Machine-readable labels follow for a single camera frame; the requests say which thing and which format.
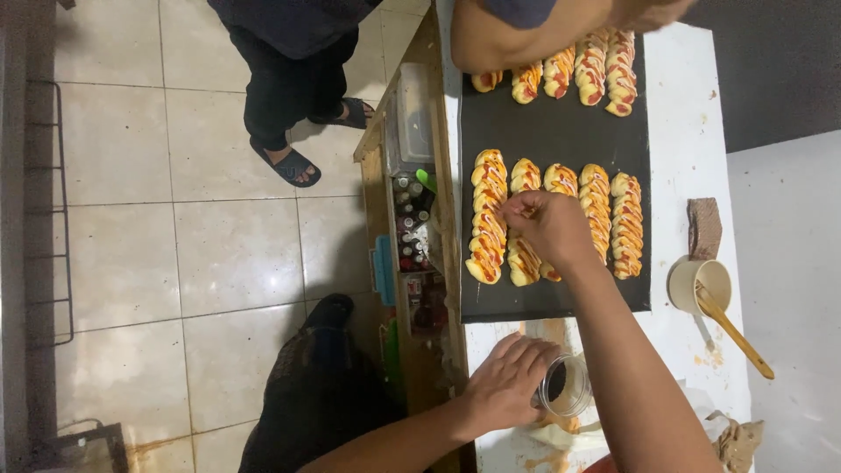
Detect crumpled brown paper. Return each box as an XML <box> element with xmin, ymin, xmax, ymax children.
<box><xmin>706</xmin><ymin>410</ymin><xmax>766</xmax><ymax>473</ymax></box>

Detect beige cup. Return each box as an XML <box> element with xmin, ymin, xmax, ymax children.
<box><xmin>668</xmin><ymin>256</ymin><xmax>733</xmax><ymax>318</ymax></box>

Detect dark framed box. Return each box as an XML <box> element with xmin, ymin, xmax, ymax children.
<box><xmin>29</xmin><ymin>422</ymin><xmax>130</xmax><ymax>473</ymax></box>

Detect wooden spoon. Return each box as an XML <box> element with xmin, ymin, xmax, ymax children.
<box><xmin>694</xmin><ymin>280</ymin><xmax>776</xmax><ymax>381</ymax></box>

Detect black baking tray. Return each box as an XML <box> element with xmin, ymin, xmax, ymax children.
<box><xmin>459</xmin><ymin>33</ymin><xmax>653</xmax><ymax>324</ymax></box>

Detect black metal wire rack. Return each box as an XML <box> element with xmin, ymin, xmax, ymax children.
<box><xmin>24</xmin><ymin>80</ymin><xmax>75</xmax><ymax>349</ymax></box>

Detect black sandal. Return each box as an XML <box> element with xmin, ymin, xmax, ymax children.
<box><xmin>307</xmin><ymin>97</ymin><xmax>377</xmax><ymax>130</ymax></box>
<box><xmin>249</xmin><ymin>136</ymin><xmax>323</xmax><ymax>189</ymax></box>

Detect batch of glazed sausage rolls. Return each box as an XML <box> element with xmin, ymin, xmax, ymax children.
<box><xmin>465</xmin><ymin>28</ymin><xmax>645</xmax><ymax>288</ymax></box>

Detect person's dark patterned trousers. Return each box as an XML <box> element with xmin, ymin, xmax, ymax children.
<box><xmin>238</xmin><ymin>325</ymin><xmax>408</xmax><ymax>473</ymax></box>

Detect person's left hand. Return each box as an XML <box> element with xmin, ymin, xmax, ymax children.
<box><xmin>463</xmin><ymin>332</ymin><xmax>564</xmax><ymax>435</ymax></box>

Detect brown folded cloth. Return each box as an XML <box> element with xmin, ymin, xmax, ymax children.
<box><xmin>686</xmin><ymin>197</ymin><xmax>724</xmax><ymax>261</ymax></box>

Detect person's black shoe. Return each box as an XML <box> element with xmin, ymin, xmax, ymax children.
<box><xmin>304</xmin><ymin>293</ymin><xmax>356</xmax><ymax>331</ymax></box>

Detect clear plastic storage box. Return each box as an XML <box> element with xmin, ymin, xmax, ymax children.
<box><xmin>396</xmin><ymin>62</ymin><xmax>436</xmax><ymax>166</ymax></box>

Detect clear plastic jar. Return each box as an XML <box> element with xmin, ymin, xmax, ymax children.
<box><xmin>535</xmin><ymin>353</ymin><xmax>594</xmax><ymax>419</ymax></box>

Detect white plastic piping bag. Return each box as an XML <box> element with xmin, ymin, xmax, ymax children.
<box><xmin>526</xmin><ymin>417</ymin><xmax>613</xmax><ymax>455</ymax></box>

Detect wooden shelf with bottles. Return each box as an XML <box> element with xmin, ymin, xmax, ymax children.
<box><xmin>353</xmin><ymin>7</ymin><xmax>470</xmax><ymax>473</ymax></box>

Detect person's right hand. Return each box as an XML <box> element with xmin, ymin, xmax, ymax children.
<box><xmin>501</xmin><ymin>190</ymin><xmax>597</xmax><ymax>272</ymax></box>

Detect blue plastic lid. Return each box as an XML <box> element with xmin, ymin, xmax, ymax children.
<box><xmin>372</xmin><ymin>234</ymin><xmax>397</xmax><ymax>307</ymax></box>

